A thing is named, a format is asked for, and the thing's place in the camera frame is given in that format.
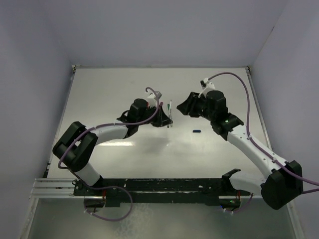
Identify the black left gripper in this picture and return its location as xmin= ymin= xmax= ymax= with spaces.
xmin=137 ymin=105 xmax=172 ymax=127

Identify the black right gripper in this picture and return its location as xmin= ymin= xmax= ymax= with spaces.
xmin=177 ymin=92 xmax=215 ymax=121

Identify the white pen green end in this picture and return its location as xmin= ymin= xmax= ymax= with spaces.
xmin=167 ymin=100 xmax=172 ymax=128

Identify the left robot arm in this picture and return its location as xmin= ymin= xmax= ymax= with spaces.
xmin=52 ymin=99 xmax=172 ymax=195

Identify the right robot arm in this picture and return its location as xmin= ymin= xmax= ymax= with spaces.
xmin=176 ymin=90 xmax=304 ymax=210

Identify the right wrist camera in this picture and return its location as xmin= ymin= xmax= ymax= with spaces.
xmin=200 ymin=78 xmax=215 ymax=96

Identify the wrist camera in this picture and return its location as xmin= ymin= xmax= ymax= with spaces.
xmin=200 ymin=78 xmax=215 ymax=96
xmin=147 ymin=91 xmax=162 ymax=107

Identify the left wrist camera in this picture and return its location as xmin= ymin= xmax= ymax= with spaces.
xmin=147 ymin=91 xmax=162 ymax=107

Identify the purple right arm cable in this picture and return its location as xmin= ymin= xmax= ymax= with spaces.
xmin=208 ymin=72 xmax=319 ymax=216

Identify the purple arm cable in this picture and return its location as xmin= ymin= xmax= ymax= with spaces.
xmin=208 ymin=72 xmax=319 ymax=216
xmin=57 ymin=86 xmax=160 ymax=221

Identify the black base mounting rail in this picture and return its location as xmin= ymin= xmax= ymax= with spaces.
xmin=72 ymin=177 xmax=250 ymax=207

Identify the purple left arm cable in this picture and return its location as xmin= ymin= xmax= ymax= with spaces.
xmin=57 ymin=86 xmax=160 ymax=221

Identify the aluminium extrusion rail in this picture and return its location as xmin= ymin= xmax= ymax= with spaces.
xmin=29 ymin=178 xmax=83 ymax=199

